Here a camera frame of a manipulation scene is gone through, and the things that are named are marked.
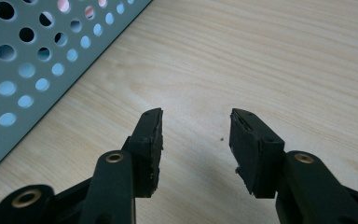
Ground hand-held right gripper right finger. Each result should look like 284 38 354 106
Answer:
228 107 285 200

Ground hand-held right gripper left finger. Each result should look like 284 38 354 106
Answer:
121 107 164 199

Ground grey perforated metal panel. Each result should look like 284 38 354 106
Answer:
0 0 154 181

